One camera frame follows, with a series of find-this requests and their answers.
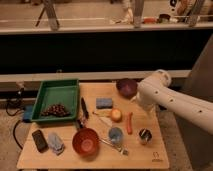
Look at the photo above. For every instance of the red chili pepper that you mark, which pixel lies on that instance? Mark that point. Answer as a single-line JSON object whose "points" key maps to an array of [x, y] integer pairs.
{"points": [[129, 123]]}

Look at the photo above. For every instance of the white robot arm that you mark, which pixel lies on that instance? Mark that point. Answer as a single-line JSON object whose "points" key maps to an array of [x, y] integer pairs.
{"points": [[154, 89]]}

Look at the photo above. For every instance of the blue sponge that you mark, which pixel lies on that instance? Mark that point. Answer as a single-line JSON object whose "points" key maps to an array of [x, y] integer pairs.
{"points": [[104, 103]]}

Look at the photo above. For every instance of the purple bowl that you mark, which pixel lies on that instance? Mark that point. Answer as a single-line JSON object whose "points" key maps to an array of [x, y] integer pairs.
{"points": [[127, 87]]}

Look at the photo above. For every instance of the yellow round fruit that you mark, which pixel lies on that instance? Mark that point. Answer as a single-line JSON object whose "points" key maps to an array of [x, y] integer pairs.
{"points": [[116, 115]]}

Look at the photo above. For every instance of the wooden spatula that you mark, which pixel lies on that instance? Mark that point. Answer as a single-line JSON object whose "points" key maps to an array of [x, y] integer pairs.
{"points": [[104, 119]]}

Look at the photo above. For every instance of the green plastic tray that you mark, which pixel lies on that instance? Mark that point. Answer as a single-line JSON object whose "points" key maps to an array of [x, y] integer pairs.
{"points": [[53, 92]]}

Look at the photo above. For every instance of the light blue cup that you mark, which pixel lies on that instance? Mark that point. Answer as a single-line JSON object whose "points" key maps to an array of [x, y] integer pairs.
{"points": [[115, 135]]}

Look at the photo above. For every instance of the orange-red bowl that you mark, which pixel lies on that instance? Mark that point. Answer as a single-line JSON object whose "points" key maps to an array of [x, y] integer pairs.
{"points": [[86, 142]]}

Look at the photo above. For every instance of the small metal cup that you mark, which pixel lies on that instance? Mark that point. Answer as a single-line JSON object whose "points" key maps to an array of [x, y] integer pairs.
{"points": [[145, 136]]}

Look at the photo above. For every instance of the metal spoon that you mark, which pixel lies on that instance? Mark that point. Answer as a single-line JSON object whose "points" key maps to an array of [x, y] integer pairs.
{"points": [[121, 150]]}

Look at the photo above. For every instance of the crumpled blue cloth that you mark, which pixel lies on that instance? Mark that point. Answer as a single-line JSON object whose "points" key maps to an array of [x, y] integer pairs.
{"points": [[55, 143]]}

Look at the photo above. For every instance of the blue power box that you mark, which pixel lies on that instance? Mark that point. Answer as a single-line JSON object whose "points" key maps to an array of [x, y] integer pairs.
{"points": [[27, 114]]}

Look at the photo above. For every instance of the black rectangular phone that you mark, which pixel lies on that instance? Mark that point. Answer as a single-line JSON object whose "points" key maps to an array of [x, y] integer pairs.
{"points": [[40, 141]]}

